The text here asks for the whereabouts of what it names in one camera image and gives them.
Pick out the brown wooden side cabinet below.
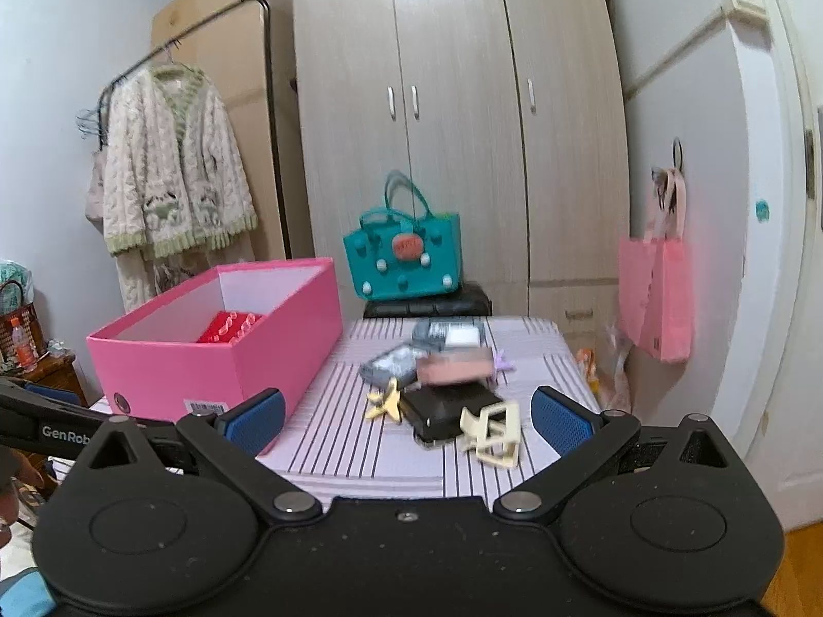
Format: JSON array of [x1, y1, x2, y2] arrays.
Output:
[[0, 306, 88, 406]]

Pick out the purple small hair clip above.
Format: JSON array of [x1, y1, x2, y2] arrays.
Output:
[[492, 348, 516, 372]]

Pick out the beige wooden wardrobe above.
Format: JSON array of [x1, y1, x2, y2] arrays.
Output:
[[293, 0, 629, 348]]

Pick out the black suitcase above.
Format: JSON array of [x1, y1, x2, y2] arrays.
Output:
[[363, 283, 494, 319]]

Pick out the grey pocket wifi device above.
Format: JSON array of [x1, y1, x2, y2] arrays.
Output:
[[360, 342, 431, 390]]

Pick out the pink rounded compact case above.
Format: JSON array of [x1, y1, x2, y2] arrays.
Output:
[[416, 347, 495, 386]]

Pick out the black clothes rack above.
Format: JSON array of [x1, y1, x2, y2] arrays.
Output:
[[94, 0, 293, 259]]

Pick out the cream rectangular hair claw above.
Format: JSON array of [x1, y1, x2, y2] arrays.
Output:
[[456, 400, 522, 471]]

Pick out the pink storage box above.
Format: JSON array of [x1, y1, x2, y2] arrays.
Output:
[[86, 259, 343, 454]]

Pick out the yellow starfish hair clip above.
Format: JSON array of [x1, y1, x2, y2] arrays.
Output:
[[364, 377, 402, 424]]

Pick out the teal felt handbag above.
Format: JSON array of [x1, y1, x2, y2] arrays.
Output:
[[343, 170, 463, 302]]

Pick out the cream knitted cardigan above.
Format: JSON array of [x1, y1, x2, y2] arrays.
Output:
[[100, 61, 260, 314]]

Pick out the black wallet case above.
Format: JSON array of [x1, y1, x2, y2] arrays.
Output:
[[399, 382, 501, 446]]

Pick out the pink paper gift bag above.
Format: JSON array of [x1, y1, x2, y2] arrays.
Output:
[[618, 167, 693, 364]]

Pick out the large cardboard box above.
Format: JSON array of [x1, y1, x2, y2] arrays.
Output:
[[151, 0, 314, 261]]

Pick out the grey device with white block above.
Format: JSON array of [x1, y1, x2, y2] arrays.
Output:
[[411, 318, 487, 351]]

